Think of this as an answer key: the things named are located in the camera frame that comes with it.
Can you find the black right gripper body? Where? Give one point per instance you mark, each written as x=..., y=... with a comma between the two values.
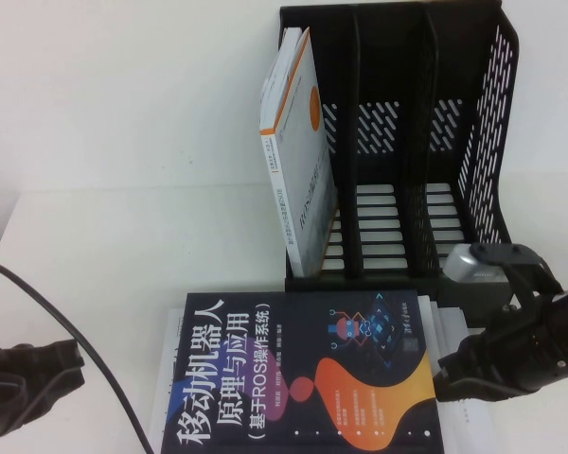
x=530, y=345

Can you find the white car suspension book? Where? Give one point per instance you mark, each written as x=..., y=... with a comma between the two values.
x=428, y=312

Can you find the dark robot ROS book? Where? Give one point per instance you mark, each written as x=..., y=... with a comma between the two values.
x=289, y=378

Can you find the black plastic book stand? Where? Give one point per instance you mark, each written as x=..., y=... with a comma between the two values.
x=383, y=61

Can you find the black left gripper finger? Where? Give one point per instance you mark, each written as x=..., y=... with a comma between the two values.
x=52, y=357
x=57, y=385

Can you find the white book with orange spine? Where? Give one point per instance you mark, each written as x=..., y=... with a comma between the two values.
x=303, y=142

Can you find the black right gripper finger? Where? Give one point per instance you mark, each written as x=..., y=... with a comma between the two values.
x=478, y=350
x=478, y=385

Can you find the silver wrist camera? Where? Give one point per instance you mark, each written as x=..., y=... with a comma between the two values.
x=473, y=267

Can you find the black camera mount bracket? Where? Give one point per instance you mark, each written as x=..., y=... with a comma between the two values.
x=516, y=253

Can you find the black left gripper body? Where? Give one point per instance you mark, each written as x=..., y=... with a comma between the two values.
x=2, y=392

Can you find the plain white book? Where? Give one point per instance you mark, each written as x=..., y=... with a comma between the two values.
x=468, y=425

